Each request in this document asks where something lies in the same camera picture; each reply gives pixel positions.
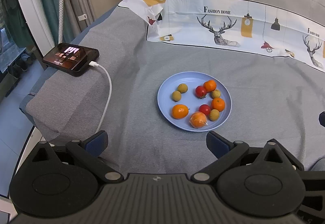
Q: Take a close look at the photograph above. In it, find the yellow-green longan fruit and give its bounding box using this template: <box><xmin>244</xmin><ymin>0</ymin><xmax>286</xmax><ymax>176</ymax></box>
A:
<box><xmin>209</xmin><ymin>109</ymin><xmax>220</xmax><ymax>122</ymax></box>
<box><xmin>210</xmin><ymin>89</ymin><xmax>221</xmax><ymax>98</ymax></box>
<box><xmin>177</xmin><ymin>83</ymin><xmax>188</xmax><ymax>94</ymax></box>
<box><xmin>171</xmin><ymin>91</ymin><xmax>182</xmax><ymax>102</ymax></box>

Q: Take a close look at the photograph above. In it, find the black smartphone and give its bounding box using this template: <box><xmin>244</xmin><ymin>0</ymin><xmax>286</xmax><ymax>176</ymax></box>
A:
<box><xmin>42</xmin><ymin>43</ymin><xmax>100</xmax><ymax>77</ymax></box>

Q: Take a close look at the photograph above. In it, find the white charging cable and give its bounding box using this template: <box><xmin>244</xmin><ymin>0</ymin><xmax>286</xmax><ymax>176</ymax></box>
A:
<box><xmin>89</xmin><ymin>60</ymin><xmax>113</xmax><ymax>135</ymax></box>

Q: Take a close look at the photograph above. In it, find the small orange cluster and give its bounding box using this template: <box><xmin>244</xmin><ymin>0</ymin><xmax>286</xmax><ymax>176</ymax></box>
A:
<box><xmin>171</xmin><ymin>104</ymin><xmax>189</xmax><ymax>119</ymax></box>

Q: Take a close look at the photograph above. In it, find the blue plastic plate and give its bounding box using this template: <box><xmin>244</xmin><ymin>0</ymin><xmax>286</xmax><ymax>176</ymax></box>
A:
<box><xmin>157</xmin><ymin>72</ymin><xmax>232</xmax><ymax>132</ymax></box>

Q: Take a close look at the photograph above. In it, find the grey bed sheet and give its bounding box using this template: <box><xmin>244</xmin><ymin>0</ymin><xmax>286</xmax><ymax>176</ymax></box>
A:
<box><xmin>20</xmin><ymin>7</ymin><xmax>324</xmax><ymax>174</ymax></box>

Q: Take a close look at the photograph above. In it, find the red cherry tomato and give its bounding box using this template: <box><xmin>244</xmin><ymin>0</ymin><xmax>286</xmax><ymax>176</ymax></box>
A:
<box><xmin>199</xmin><ymin>104</ymin><xmax>211</xmax><ymax>116</ymax></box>

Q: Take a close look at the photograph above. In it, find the orange mandarin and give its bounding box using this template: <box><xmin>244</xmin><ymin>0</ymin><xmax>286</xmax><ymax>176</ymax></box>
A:
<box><xmin>190</xmin><ymin>111</ymin><xmax>208</xmax><ymax>129</ymax></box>
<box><xmin>211</xmin><ymin>97</ymin><xmax>225</xmax><ymax>112</ymax></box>

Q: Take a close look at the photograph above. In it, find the deer print pillow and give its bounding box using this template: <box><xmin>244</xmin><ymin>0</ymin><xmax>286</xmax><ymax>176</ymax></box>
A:
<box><xmin>120</xmin><ymin>0</ymin><xmax>324</xmax><ymax>71</ymax></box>

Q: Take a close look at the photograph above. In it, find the white door frame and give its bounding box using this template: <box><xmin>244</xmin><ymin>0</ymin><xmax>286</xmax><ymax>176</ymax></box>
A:
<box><xmin>18</xmin><ymin>0</ymin><xmax>55</xmax><ymax>55</ymax></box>

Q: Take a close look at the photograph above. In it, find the red tomato cluster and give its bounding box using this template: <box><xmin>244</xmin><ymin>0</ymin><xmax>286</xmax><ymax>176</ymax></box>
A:
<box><xmin>195</xmin><ymin>86</ymin><xmax>207</xmax><ymax>98</ymax></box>

